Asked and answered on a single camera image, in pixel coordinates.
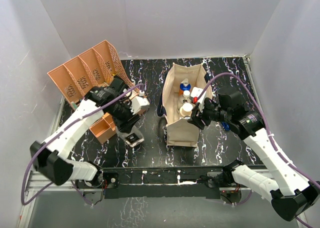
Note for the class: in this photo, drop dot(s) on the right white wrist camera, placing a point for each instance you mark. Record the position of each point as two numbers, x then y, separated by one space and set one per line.
196 98

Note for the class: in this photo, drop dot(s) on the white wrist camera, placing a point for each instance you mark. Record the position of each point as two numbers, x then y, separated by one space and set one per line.
196 98
139 102

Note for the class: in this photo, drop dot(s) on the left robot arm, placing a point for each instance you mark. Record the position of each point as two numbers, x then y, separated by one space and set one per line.
50 157

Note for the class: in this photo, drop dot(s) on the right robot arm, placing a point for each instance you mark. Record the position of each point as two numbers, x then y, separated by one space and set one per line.
289 192

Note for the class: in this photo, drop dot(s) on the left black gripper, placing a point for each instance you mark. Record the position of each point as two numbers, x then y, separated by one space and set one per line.
125 125

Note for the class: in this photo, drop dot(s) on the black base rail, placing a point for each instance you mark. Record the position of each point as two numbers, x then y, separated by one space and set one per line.
169 182

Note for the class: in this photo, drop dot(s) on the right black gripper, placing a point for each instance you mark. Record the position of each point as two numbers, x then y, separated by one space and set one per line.
197 115

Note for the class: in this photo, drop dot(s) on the orange bottle blue cap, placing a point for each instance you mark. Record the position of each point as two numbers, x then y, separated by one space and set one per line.
184 86

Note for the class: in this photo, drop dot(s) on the clear square bottle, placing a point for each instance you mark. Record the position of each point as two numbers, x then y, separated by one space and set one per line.
133 138

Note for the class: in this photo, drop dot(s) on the cream cylindrical bottle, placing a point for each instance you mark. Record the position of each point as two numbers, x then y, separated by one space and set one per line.
186 110

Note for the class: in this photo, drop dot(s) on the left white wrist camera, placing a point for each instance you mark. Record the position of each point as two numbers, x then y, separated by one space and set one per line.
139 102

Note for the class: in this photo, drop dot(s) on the beige canvas tote bag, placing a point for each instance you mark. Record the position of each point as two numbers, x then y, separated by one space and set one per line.
178 131

